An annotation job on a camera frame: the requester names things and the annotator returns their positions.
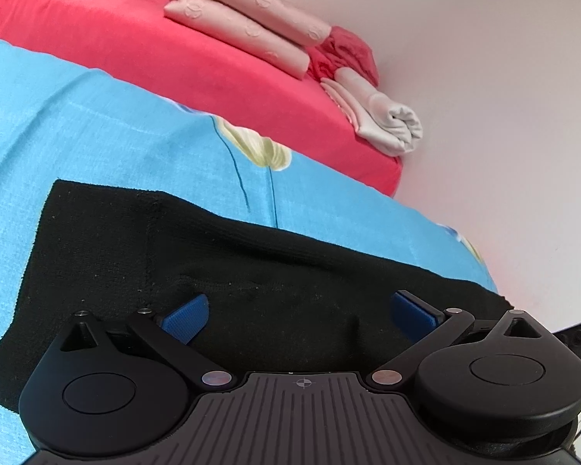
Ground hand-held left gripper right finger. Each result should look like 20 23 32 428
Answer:
368 291 553 386

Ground white folded blanket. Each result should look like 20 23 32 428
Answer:
320 67 424 158

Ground pink embossed pillow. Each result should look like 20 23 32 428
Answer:
181 0 331 49

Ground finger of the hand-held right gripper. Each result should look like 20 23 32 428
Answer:
554 321 581 352

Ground pink folded blanket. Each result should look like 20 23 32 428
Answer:
163 0 312 80

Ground blue floral blanket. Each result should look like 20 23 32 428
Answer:
0 36 499 452

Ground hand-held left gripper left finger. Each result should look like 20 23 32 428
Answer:
48 294 237 388

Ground black pants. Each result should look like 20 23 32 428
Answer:
0 179 514 415

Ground red crumpled cloth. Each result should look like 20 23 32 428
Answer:
307 26 381 88

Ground pink bed sheet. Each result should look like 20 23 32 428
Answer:
0 0 406 198

